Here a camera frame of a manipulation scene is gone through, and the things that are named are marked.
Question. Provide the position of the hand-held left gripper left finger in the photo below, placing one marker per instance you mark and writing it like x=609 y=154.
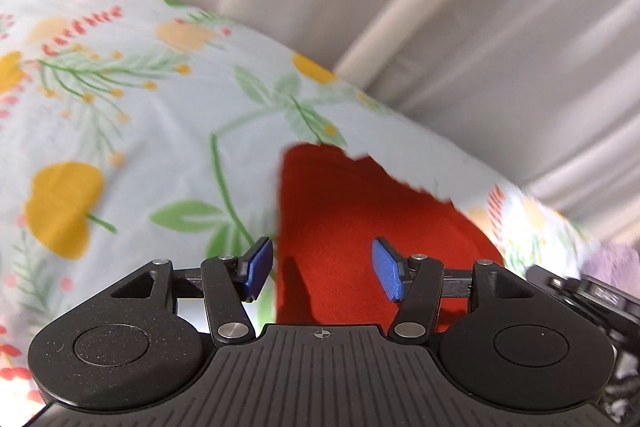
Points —
x=259 y=267

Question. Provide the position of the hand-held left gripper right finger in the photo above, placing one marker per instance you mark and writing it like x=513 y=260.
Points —
x=387 y=269

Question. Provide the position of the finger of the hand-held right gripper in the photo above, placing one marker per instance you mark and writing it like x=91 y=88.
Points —
x=552 y=281

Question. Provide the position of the red knit sweater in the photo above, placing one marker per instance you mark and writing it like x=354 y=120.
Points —
x=350 y=232

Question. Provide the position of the light purple cloth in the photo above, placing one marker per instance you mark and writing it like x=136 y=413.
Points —
x=612 y=259

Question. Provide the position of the floral printed bedsheet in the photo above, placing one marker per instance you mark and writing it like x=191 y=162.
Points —
x=140 y=127

